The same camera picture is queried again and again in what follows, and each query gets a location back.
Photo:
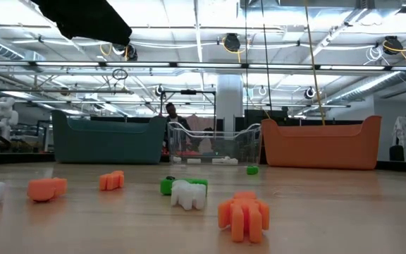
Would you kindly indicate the green skeleton toy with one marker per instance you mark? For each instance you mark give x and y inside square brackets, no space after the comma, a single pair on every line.
[252,170]
[167,186]

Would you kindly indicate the orange skeleton toy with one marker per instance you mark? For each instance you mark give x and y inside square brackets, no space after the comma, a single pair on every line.
[46,188]
[244,217]
[111,181]

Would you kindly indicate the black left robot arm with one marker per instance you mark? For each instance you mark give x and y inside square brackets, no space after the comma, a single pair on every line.
[83,17]

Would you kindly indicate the clear plastic bin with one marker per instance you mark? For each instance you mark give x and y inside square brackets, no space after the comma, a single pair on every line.
[180,141]

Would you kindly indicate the person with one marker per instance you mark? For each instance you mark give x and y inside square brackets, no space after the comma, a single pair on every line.
[173,118]

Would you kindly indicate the black metal stand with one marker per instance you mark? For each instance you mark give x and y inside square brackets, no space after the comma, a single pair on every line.
[188,91]

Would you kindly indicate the teal plastic bin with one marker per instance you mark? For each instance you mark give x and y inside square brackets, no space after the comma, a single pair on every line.
[108,144]

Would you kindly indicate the orange plastic bin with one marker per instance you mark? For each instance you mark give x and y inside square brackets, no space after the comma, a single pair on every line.
[323,148]

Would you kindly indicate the white robot figure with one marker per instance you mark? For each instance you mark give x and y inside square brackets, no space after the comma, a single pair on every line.
[2,116]

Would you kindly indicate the black table frame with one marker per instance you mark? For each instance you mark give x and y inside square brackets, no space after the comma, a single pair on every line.
[12,158]

